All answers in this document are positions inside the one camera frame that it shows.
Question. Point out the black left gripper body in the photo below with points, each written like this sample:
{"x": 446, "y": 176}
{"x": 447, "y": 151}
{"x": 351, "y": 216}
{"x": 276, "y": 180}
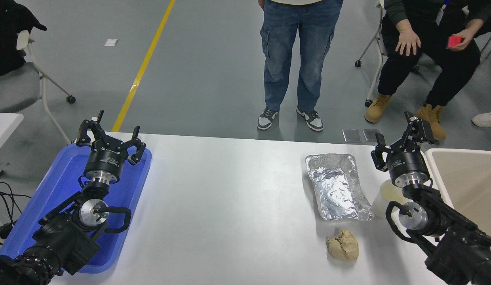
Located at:
{"x": 105, "y": 162}

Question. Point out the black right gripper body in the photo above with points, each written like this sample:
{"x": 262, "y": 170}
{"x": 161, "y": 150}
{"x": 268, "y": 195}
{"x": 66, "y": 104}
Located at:
{"x": 408, "y": 164}

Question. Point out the white paper cup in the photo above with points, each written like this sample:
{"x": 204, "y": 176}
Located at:
{"x": 381, "y": 202}

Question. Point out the small red object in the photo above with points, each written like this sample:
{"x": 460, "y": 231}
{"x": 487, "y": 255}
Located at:
{"x": 453, "y": 41}

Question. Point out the person's left forearm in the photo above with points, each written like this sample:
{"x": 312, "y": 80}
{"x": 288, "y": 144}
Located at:
{"x": 481, "y": 19}

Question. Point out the person's right forearm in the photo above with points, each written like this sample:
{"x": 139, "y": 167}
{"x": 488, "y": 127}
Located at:
{"x": 396, "y": 16}

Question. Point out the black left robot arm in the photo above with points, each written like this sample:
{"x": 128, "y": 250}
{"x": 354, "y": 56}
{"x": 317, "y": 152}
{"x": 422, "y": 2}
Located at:
{"x": 63, "y": 241}

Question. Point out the person's right hand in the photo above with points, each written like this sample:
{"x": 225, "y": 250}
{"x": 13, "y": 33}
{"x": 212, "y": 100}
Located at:
{"x": 408, "y": 39}

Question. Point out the person's left hand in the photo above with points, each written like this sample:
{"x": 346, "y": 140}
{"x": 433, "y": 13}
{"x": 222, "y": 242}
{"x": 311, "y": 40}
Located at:
{"x": 468, "y": 38}

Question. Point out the metal floor plate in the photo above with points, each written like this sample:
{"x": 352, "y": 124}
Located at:
{"x": 351, "y": 135}
{"x": 369, "y": 135}

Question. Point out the blue plastic tray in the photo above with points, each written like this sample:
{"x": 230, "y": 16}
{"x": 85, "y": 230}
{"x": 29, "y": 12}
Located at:
{"x": 59, "y": 178}

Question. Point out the silver foil tray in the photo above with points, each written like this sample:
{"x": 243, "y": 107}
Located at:
{"x": 336, "y": 190}

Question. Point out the large pale bin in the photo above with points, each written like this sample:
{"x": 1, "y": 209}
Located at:
{"x": 467, "y": 178}

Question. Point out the person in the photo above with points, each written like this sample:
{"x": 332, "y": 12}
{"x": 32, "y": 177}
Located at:
{"x": 293, "y": 47}
{"x": 439, "y": 67}

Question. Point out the small white table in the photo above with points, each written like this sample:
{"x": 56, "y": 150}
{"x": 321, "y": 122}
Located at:
{"x": 4, "y": 126}

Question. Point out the crumpled tan paper ball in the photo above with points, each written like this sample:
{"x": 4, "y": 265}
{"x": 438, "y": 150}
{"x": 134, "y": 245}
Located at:
{"x": 343, "y": 246}

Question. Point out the black garment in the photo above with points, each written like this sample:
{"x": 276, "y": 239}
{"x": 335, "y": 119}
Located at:
{"x": 8, "y": 35}

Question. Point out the grey chair with white frame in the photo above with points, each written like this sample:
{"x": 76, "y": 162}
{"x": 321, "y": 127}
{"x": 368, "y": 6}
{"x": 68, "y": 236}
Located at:
{"x": 12, "y": 89}
{"x": 378, "y": 43}

